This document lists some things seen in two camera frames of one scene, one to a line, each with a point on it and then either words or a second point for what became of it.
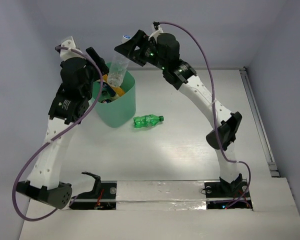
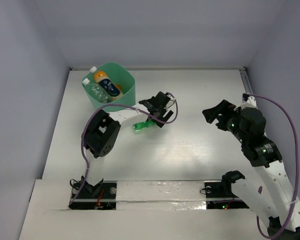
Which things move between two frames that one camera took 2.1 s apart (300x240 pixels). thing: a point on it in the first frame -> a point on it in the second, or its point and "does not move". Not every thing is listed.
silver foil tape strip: (160, 195) does not move
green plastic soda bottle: (147, 121) does not move
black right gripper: (128, 49) -> (224, 107)
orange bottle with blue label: (109, 90) does not move
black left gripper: (95, 58) -> (156, 108)
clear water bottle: (118, 66) -> (96, 92)
